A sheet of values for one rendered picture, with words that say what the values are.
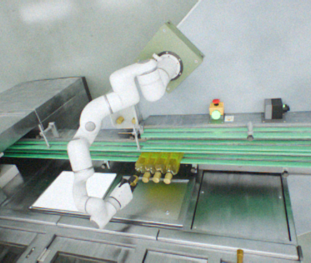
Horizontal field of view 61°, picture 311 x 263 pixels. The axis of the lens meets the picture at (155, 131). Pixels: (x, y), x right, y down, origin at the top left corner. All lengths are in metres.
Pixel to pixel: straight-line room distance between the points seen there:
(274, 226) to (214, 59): 0.83
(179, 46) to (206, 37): 0.15
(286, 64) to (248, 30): 0.25
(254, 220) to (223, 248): 0.22
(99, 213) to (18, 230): 0.62
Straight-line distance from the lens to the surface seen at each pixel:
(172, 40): 1.34
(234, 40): 1.39
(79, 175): 1.14
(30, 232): 1.64
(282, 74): 1.46
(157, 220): 1.33
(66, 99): 2.34
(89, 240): 1.43
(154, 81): 1.09
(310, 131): 1.42
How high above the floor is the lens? 2.11
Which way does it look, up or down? 54 degrees down
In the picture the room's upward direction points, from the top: 151 degrees counter-clockwise
